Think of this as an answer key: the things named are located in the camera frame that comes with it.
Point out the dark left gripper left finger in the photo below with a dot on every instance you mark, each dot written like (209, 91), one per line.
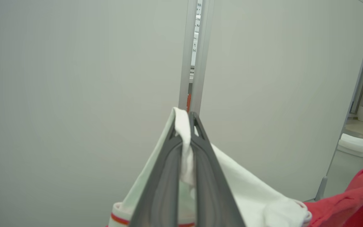
(162, 189)

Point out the grey partition post with foot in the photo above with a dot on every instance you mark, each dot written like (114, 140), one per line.
(321, 189)

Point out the red garment with white trim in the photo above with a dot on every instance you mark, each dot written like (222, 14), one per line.
(247, 183)

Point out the grey metal partition post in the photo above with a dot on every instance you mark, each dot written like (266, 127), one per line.
(205, 47)
(186, 47)

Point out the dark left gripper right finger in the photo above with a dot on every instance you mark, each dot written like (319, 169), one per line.
(213, 195)

